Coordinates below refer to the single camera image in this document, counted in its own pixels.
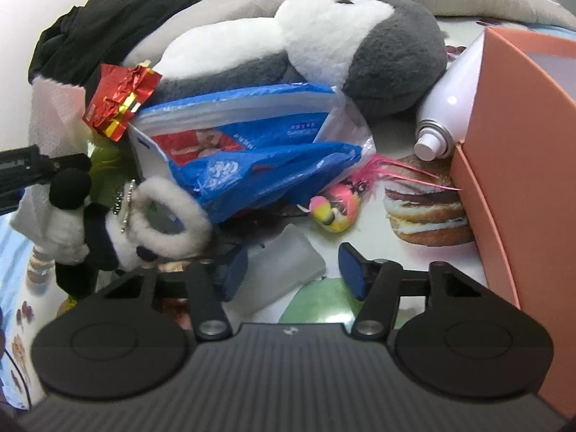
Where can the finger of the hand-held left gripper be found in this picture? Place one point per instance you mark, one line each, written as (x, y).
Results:
(9, 200)
(40, 164)

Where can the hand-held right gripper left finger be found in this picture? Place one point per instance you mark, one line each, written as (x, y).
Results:
(234, 273)

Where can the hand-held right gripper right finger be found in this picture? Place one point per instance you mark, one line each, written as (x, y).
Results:
(353, 271)

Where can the pink yellow bird toy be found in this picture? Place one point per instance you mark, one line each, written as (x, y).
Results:
(337, 209)

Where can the panda plush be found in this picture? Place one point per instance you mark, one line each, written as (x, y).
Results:
(63, 234)

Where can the red foil packet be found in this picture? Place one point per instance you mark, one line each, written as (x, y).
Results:
(117, 94)

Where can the blue plastic bag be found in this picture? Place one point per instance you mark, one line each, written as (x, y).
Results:
(270, 166)

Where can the orange cardboard box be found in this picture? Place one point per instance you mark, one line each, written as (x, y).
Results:
(517, 144)

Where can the grey white penguin plush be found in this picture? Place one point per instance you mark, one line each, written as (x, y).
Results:
(387, 54)

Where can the food printed mat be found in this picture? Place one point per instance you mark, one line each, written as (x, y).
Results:
(405, 252)

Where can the translucent plastic case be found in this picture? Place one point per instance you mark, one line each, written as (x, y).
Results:
(288, 261)

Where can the white fluffy scrunchie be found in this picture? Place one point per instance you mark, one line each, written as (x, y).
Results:
(193, 229)

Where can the black jacket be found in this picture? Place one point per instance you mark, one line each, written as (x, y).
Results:
(112, 22)

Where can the white spray can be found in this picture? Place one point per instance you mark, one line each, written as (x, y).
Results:
(445, 99)

